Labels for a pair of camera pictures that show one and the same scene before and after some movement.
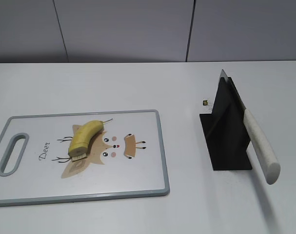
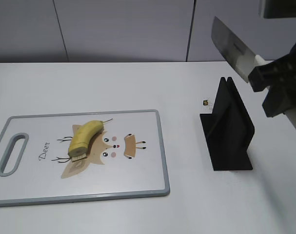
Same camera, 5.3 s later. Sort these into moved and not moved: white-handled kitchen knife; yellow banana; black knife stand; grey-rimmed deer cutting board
Moved: white-handled kitchen knife
Not moved: grey-rimmed deer cutting board; yellow banana; black knife stand
